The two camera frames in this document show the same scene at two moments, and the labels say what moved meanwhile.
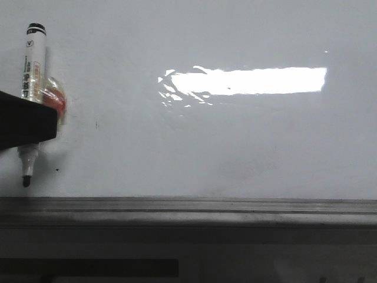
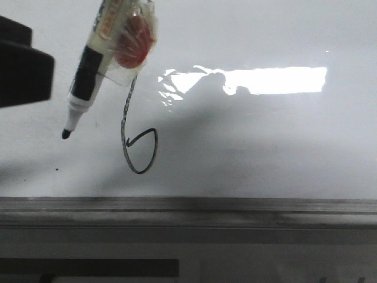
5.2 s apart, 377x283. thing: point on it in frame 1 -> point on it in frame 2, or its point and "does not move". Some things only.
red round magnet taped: (53, 94) -> (136, 38)
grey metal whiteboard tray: (188, 213) does not move
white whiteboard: (239, 99) does not move
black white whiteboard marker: (33, 88) -> (96, 58)
